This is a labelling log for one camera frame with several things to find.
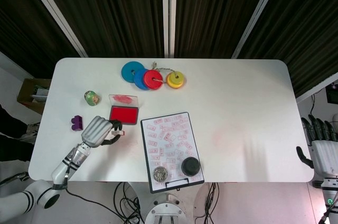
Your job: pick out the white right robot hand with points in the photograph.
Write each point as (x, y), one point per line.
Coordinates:
(324, 152)

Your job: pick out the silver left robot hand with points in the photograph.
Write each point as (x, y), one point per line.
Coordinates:
(96, 131)

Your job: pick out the white red rubber stamp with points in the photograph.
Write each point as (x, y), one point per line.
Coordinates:
(121, 132)

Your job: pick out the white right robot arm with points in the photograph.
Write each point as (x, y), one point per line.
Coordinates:
(330, 189)

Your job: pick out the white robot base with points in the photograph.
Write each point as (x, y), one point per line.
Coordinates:
(169, 208)

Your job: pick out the purple block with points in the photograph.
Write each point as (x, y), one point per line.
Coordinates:
(77, 124)

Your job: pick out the red ink pad clear lid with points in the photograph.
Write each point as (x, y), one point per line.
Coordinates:
(123, 114)

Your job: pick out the green matryoshka doll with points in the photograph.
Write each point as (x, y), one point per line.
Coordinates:
(92, 98)

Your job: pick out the black clipboard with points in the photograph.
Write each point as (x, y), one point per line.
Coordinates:
(144, 155)

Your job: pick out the black monitor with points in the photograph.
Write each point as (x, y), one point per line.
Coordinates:
(332, 94)

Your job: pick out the blue disc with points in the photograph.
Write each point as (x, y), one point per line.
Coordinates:
(138, 80)

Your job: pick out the teal disc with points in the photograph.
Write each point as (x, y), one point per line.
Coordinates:
(126, 72)

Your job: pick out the red disc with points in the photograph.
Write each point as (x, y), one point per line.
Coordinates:
(149, 82)

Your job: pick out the clear round box of clips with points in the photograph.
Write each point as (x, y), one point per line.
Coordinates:
(160, 174)

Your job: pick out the cardboard box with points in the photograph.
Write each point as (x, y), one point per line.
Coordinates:
(26, 94)

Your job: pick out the yellow disc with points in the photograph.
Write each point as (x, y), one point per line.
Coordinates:
(170, 83)

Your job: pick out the lime green small disc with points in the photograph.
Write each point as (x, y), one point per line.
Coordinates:
(173, 78)

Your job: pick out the black faceted cup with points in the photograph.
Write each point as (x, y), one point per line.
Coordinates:
(190, 166)

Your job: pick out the dark brown curtain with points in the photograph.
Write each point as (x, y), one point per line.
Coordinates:
(118, 10)

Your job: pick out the white frame post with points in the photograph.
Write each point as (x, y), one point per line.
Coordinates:
(257, 15)
(56, 15)
(169, 12)

